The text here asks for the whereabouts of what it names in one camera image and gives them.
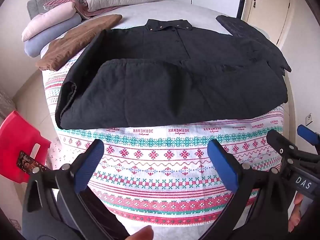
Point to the pink rolled blanket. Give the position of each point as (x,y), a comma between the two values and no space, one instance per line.
(47,20)

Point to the wall socket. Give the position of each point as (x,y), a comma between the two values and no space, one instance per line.
(15,223)
(308,119)

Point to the bed with grey sheet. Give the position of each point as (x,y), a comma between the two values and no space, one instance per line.
(165,11)

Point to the grey patterned curtain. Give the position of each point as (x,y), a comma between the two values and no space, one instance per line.
(5,102)

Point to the blue rolled blanket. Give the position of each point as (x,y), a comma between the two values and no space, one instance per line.
(47,41)

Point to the red plastic stool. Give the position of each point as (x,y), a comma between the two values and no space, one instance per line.
(17,137)

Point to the person's right hand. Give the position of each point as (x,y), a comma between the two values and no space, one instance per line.
(296,215)

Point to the black button-up jacket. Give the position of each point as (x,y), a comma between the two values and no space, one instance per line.
(162,80)

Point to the brown folded garment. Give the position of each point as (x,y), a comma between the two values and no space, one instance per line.
(80,40)

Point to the smartphone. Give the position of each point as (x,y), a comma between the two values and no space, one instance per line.
(28,162)

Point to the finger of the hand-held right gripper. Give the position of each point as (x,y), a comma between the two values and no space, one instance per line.
(307,133)
(280,142)

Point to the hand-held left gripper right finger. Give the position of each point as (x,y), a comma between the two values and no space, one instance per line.
(222,165)

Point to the cream room door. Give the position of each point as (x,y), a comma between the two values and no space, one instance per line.
(272,7)

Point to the patterned knit-print blanket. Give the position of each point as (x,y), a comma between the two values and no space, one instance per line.
(160,160)

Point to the striped pink pillow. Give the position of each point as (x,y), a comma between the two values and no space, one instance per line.
(58,2)

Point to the person's left hand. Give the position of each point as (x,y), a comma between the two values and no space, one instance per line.
(142,233)

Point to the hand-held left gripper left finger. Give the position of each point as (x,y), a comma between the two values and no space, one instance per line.
(91,160)

